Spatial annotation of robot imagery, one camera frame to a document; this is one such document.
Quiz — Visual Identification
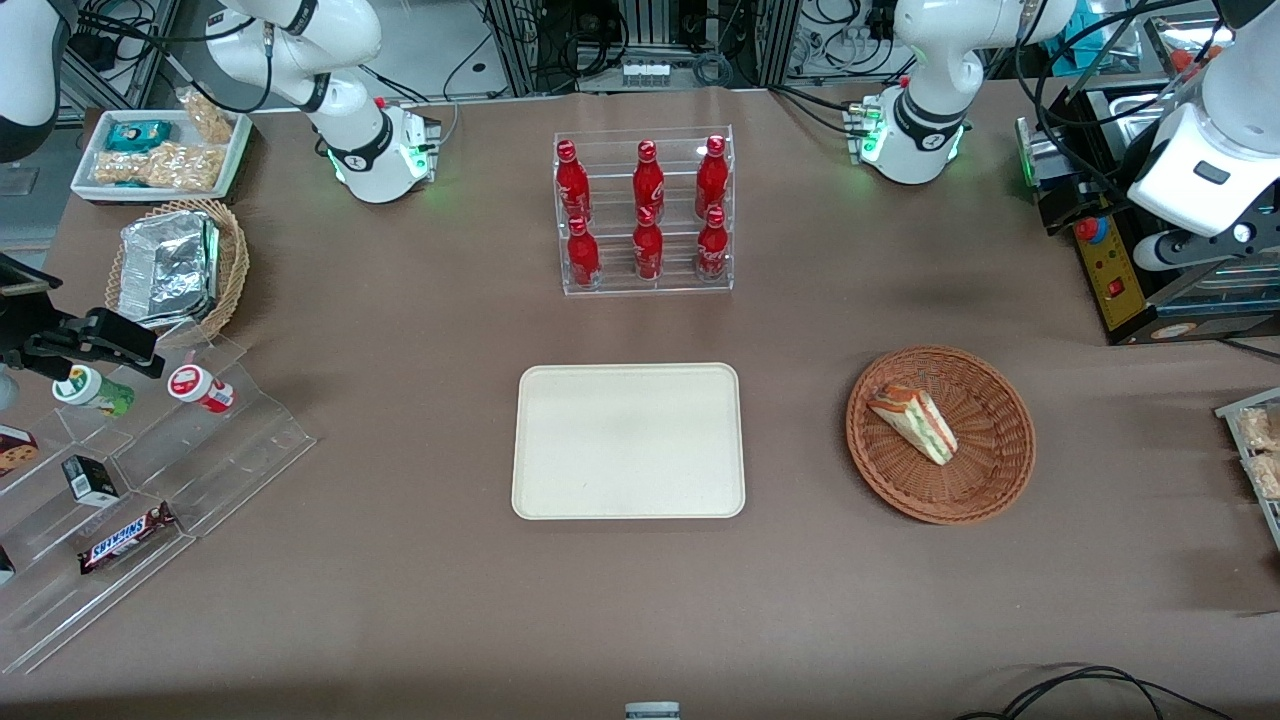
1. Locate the oval light wicker basket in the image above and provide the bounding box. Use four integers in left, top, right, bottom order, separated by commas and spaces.
104, 198, 250, 347

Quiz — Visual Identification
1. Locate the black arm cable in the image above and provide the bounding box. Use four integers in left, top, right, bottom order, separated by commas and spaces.
1012, 0, 1226, 206

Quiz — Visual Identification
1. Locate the green white-capped cup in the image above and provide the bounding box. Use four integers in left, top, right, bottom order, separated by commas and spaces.
52, 364, 136, 420

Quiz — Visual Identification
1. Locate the red white-capped cup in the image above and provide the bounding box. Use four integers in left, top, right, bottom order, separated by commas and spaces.
166, 364, 237, 415

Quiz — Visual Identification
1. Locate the cookie box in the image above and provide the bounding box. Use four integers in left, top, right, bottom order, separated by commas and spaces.
0, 424, 41, 479

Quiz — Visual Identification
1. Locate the white tray with grey rim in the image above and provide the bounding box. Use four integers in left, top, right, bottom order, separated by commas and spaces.
1214, 387, 1280, 551

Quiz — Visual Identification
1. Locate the black floor cable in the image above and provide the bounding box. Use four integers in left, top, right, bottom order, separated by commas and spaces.
952, 664, 1237, 720

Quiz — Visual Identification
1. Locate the large clear peanut bag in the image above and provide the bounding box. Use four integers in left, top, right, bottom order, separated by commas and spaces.
92, 141, 227, 194

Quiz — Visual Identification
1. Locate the triangle sandwich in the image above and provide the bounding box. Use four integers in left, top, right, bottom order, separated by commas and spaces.
866, 384, 959, 467

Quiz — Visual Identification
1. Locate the round brown wicker basket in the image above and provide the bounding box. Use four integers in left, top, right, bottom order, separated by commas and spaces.
846, 346, 1037, 525

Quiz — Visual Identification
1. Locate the black base cable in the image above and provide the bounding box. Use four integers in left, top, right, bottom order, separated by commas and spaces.
767, 84, 863, 137

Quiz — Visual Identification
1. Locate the clear acrylic stepped shelf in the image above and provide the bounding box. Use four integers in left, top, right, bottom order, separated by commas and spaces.
0, 334, 319, 677

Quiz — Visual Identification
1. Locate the Snickers chocolate bar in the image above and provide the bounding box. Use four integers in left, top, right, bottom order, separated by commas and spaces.
77, 501, 179, 577

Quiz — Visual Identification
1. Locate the small clear peanut bag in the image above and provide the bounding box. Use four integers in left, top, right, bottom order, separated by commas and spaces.
177, 87, 237, 147

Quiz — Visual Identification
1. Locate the red cola bottle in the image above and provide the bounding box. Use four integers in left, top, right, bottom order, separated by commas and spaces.
695, 135, 729, 217
555, 140, 592, 225
632, 206, 665, 282
567, 216, 602, 290
632, 140, 666, 217
696, 205, 730, 282

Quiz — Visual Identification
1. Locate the teal snack packet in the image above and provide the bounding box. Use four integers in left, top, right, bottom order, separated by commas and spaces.
105, 120, 174, 154

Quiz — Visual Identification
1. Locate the clear acrylic bottle rack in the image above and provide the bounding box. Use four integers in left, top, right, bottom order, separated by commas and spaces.
553, 125, 735, 297

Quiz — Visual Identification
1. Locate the cream rectangular serving tray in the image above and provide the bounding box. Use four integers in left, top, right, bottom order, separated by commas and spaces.
511, 362, 747, 521

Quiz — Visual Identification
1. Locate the aluminium foil container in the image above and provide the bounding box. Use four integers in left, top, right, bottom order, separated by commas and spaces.
117, 211, 222, 330

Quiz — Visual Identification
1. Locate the black machine with yellow panel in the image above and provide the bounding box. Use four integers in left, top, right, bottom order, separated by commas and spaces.
1015, 80, 1280, 347

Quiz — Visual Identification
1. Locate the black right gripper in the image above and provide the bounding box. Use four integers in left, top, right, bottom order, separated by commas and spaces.
0, 255, 167, 380

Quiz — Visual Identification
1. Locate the small black box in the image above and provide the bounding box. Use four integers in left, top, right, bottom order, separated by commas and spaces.
61, 454, 122, 507

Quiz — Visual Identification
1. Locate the white snack tray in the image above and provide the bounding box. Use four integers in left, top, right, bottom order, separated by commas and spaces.
70, 108, 254, 205

